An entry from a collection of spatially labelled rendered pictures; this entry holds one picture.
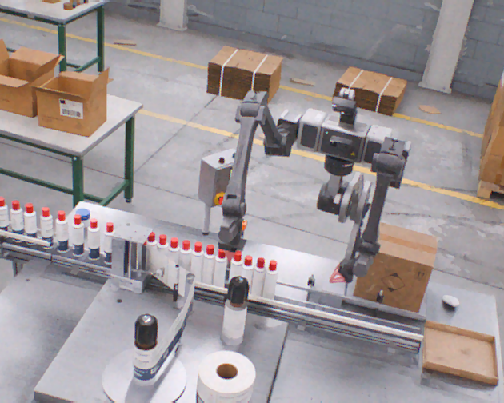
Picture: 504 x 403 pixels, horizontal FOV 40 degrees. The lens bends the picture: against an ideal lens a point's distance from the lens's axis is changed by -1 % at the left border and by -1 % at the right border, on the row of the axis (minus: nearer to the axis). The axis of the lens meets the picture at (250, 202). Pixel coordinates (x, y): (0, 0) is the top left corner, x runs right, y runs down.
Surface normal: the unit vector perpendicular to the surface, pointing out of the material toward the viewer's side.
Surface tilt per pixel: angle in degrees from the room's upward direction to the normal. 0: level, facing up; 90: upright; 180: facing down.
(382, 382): 0
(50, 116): 90
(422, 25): 90
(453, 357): 0
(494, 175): 93
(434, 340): 0
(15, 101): 89
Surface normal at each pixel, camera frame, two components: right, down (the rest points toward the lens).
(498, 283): 0.11, -0.84
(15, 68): -0.33, 0.47
